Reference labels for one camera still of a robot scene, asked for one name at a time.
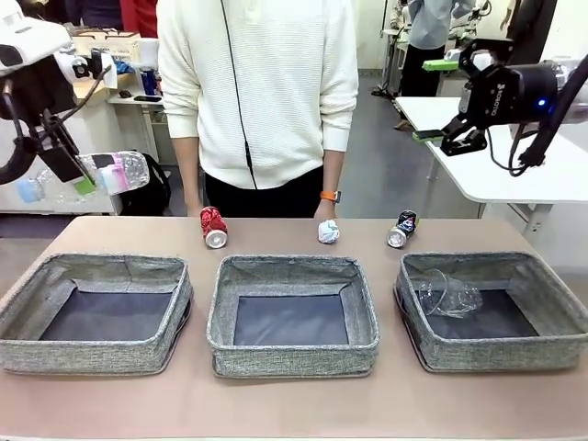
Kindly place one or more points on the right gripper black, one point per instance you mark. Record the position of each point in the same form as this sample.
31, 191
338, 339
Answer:
514, 92

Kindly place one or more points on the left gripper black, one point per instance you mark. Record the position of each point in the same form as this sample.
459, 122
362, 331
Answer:
37, 96

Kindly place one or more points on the clear plastic bottle pink label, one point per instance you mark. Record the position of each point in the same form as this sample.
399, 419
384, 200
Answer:
124, 172

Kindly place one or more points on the crushed red soda can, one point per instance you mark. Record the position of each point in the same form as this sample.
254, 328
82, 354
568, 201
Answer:
214, 227

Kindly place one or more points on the white paper ball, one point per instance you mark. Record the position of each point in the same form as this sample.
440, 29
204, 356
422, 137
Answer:
329, 231

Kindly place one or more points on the clear plastic cup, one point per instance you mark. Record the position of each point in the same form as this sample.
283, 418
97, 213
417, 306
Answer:
452, 296

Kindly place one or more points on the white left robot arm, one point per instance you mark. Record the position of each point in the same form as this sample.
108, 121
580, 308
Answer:
27, 32

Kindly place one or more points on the person's right forearm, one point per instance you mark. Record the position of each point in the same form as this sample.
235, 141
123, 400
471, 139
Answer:
187, 165

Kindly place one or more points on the person's left forearm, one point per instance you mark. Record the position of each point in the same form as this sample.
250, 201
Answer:
333, 170

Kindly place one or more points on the person's right hand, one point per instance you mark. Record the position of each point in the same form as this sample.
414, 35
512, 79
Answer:
195, 207

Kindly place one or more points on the person's left hand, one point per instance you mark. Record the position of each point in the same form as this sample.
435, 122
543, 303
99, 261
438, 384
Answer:
327, 210

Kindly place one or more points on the wooden top white desk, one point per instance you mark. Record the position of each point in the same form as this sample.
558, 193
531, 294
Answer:
98, 128

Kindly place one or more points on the white folding table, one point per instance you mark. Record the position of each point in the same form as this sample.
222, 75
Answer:
459, 161

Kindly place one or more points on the person in light blue shirt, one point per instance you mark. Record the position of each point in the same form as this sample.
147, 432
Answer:
427, 27

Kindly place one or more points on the low white desk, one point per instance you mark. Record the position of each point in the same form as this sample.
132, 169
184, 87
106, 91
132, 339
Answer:
124, 102

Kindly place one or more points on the person in dark coat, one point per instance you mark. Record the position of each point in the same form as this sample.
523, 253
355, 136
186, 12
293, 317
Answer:
528, 18

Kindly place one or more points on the small black mouse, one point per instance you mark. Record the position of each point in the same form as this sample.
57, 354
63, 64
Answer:
125, 93

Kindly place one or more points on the black backpack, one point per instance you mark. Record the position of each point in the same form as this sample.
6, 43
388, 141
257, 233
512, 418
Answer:
158, 197

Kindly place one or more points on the black phone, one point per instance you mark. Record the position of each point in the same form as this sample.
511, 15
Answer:
148, 98

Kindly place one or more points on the blue cloth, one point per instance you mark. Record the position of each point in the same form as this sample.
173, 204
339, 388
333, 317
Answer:
123, 65

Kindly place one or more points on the blue drink can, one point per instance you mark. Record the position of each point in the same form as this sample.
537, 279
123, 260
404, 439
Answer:
148, 80

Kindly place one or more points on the white paper roll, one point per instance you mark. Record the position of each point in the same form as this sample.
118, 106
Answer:
148, 50

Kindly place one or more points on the crushed dark blue soda can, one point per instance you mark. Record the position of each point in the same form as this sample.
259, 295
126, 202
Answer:
402, 229

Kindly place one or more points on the person in dark clothes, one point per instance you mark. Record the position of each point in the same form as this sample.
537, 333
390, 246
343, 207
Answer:
98, 11

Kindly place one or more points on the person in red top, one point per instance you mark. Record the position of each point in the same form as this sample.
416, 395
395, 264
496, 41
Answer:
140, 16

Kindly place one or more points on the orange wristband watch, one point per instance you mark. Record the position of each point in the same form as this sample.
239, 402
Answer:
331, 196

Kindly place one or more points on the person in white sweater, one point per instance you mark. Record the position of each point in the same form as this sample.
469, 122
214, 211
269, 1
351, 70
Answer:
285, 92

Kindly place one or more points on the grey fabric basket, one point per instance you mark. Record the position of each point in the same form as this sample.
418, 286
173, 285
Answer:
500, 356
289, 360
92, 356

